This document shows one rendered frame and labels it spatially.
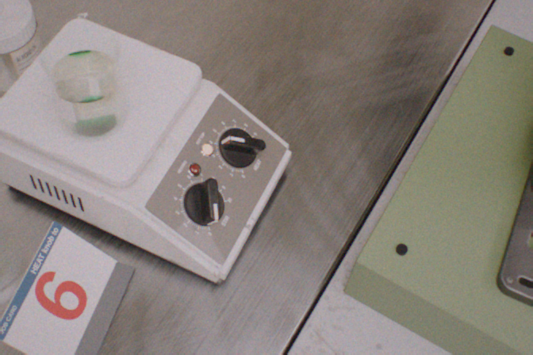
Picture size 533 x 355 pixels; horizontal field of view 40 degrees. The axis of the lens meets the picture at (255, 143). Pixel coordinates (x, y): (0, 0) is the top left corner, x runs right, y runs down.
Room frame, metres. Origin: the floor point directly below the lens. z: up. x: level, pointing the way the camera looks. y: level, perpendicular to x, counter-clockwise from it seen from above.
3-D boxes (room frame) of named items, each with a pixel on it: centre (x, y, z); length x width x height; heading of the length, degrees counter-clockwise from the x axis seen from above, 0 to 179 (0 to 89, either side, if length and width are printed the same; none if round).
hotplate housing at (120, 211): (0.32, 0.10, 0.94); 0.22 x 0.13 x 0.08; 69
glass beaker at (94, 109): (0.31, 0.12, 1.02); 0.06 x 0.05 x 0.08; 2
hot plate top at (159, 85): (0.33, 0.12, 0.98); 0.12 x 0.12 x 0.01; 69
